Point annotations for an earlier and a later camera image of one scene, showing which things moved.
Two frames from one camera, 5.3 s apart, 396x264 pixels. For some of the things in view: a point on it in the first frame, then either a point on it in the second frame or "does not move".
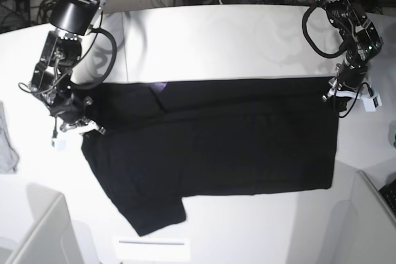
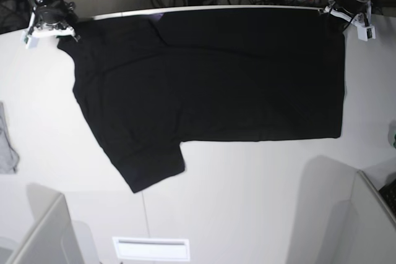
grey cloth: [9, 157] does not move
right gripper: [349, 75] → [349, 2]
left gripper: [73, 112] → [56, 19]
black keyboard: [388, 191] does not move
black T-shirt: [161, 141] → [148, 83]
